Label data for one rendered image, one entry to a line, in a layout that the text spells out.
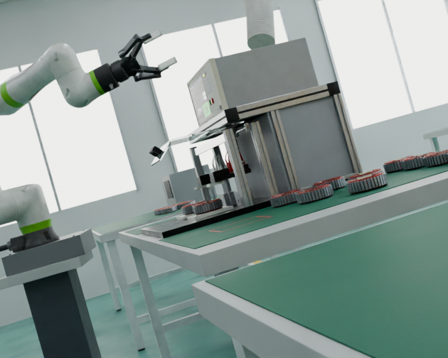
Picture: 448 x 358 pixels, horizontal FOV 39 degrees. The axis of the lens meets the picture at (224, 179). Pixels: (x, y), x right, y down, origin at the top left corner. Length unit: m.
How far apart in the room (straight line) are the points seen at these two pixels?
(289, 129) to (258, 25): 1.51
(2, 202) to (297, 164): 1.12
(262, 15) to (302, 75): 1.35
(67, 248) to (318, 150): 1.02
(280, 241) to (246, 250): 0.08
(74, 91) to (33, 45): 5.05
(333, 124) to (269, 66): 0.32
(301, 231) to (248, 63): 1.07
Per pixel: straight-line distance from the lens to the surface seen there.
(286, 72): 2.43
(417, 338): 0.50
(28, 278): 2.55
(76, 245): 2.54
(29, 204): 2.62
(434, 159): 2.03
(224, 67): 2.36
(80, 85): 2.27
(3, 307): 7.14
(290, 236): 1.44
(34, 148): 7.10
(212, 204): 2.34
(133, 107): 7.20
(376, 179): 1.79
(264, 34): 3.68
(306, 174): 2.29
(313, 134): 2.31
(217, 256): 1.40
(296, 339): 0.57
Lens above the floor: 0.90
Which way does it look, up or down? level
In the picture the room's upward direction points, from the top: 16 degrees counter-clockwise
